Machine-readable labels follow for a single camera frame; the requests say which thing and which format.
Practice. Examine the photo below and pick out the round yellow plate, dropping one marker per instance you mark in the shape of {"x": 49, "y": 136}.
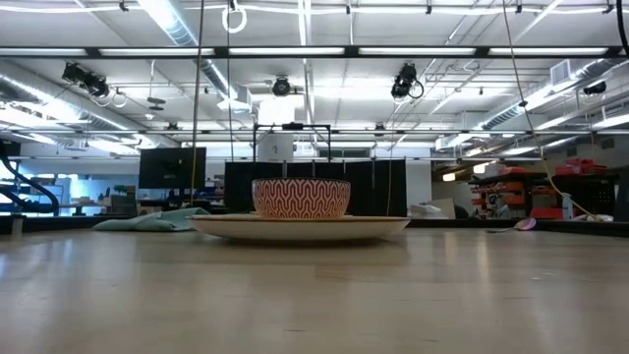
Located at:
{"x": 295, "y": 228}

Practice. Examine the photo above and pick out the LED light bar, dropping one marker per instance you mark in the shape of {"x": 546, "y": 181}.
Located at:
{"x": 285, "y": 51}

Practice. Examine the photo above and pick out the silver ventilation duct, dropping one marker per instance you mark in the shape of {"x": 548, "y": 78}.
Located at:
{"x": 550, "y": 93}
{"x": 172, "y": 24}

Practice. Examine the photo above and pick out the black computer monitor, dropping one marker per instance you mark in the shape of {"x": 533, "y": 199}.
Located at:
{"x": 172, "y": 167}

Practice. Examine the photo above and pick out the teal cloth napkin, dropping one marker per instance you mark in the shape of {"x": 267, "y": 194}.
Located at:
{"x": 147, "y": 222}

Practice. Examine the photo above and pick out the black ceiling-mounted device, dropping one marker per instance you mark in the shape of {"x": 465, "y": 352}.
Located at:
{"x": 88, "y": 81}
{"x": 404, "y": 81}

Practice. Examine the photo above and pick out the black overhead camera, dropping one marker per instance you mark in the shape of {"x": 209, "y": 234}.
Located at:
{"x": 281, "y": 86}

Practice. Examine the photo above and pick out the black background rig frame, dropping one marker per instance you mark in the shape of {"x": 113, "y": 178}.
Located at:
{"x": 292, "y": 126}

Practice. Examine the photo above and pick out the iridescent purple spoon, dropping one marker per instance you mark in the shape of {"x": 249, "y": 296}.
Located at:
{"x": 527, "y": 224}

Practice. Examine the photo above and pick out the white square column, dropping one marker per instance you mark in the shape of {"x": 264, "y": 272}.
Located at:
{"x": 275, "y": 147}

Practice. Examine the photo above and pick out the patterned ceramic bowl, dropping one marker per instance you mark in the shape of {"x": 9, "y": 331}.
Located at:
{"x": 301, "y": 199}

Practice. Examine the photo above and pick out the shelf with red bins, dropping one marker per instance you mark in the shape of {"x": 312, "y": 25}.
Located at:
{"x": 511, "y": 189}

